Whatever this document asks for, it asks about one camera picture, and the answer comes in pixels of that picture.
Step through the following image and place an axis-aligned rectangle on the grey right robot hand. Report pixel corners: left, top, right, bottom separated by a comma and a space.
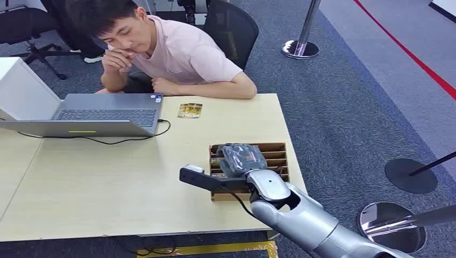
217, 143, 268, 179

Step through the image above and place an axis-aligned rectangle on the brown cardboard card holder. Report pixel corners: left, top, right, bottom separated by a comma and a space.
209, 142, 290, 202

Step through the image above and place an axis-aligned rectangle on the person's left hand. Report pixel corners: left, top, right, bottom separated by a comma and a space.
151, 77, 181, 96

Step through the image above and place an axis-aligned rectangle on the person's hand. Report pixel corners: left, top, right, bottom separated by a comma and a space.
101, 48, 135, 73
151, 77, 181, 96

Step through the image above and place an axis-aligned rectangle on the person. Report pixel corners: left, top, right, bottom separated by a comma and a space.
66, 0, 258, 100

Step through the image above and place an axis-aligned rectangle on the person's right hand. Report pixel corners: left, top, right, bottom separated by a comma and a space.
101, 48, 135, 73

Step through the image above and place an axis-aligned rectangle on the yellow floor tape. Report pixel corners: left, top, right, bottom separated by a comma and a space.
137, 241, 279, 258

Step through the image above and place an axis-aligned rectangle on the black mesh office chair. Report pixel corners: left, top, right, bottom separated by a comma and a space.
203, 0, 260, 71

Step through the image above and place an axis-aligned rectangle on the grey open laptop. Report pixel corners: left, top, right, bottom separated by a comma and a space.
0, 93, 164, 138

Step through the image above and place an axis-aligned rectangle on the white box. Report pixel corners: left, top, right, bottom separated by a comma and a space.
0, 56, 62, 122

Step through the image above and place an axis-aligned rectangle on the black laptop cable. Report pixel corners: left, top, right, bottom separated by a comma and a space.
0, 118, 172, 146

